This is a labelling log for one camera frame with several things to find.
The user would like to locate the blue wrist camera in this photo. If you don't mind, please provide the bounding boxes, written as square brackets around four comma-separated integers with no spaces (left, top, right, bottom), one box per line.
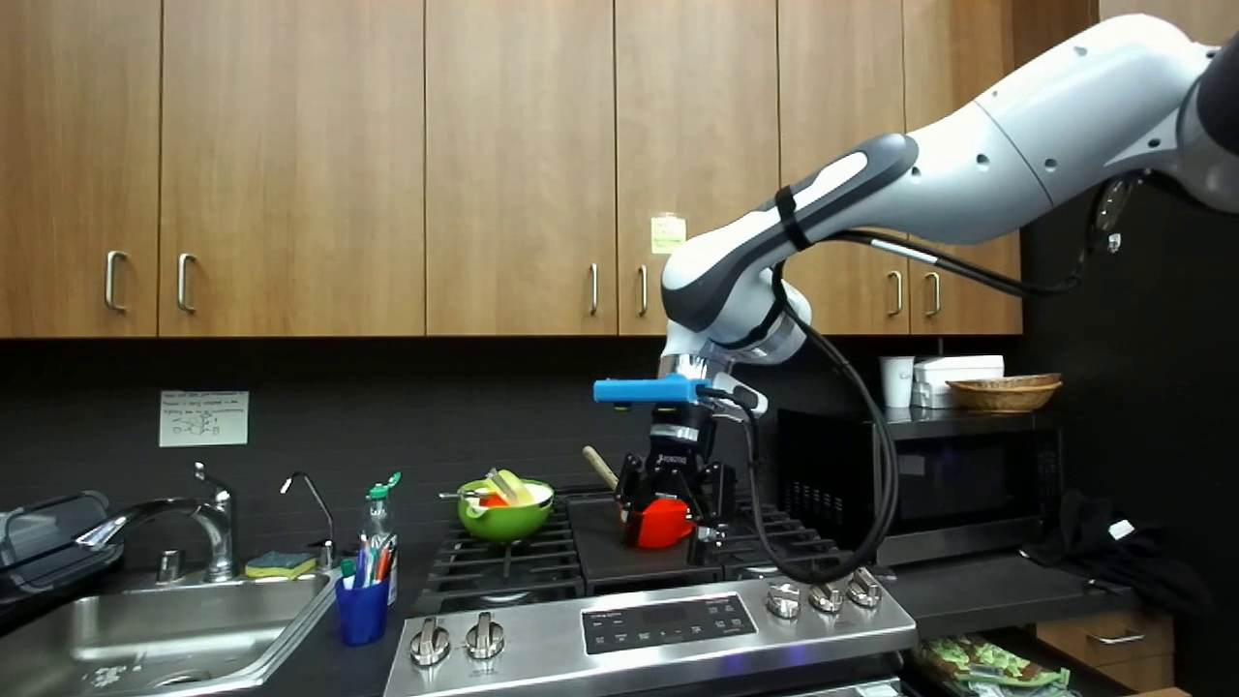
[592,374,706,406]

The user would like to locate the white paper note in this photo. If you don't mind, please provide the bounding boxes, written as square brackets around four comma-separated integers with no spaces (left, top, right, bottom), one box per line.
[157,392,248,447]

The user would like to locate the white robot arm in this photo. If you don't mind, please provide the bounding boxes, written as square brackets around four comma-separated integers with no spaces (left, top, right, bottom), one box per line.
[659,16,1239,392]

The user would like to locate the steel kitchen sink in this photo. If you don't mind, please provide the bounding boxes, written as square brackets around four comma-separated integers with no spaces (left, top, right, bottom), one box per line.
[0,575,337,697]

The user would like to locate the upper wooden cabinets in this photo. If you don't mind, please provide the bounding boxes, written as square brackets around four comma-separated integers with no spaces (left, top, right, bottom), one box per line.
[0,0,1239,344]

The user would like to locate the green patterned cloth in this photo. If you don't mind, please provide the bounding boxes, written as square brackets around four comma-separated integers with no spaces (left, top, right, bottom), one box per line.
[919,633,1072,697]

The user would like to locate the black microwave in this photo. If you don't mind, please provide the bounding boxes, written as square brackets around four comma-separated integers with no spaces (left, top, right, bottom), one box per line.
[775,409,1062,565]

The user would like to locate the blue cup with utensils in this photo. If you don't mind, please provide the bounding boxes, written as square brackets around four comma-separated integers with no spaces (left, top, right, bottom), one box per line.
[333,473,400,645]

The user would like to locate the chrome faucet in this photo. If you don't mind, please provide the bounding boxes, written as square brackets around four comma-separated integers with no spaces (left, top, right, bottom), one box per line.
[167,459,235,584]

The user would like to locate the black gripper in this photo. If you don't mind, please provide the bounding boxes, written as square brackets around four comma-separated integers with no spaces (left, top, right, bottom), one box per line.
[648,406,708,517]

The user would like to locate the green bowl with vegetables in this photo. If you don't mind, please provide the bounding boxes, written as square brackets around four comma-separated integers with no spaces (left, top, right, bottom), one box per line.
[451,469,555,543]

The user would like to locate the black cable bundle on arm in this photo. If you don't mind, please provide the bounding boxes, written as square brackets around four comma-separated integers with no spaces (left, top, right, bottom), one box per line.
[720,188,1115,588]

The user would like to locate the red pot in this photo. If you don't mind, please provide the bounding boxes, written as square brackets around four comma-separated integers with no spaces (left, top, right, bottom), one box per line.
[623,496,695,548]

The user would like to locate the wicker basket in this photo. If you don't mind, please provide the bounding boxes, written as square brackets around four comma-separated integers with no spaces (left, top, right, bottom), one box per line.
[947,373,1062,414]

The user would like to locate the wooden top drawer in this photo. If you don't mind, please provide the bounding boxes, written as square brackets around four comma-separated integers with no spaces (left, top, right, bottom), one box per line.
[1033,606,1178,689]

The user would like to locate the stainless steel stove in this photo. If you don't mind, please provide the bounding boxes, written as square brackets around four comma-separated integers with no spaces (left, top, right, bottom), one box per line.
[384,499,919,697]

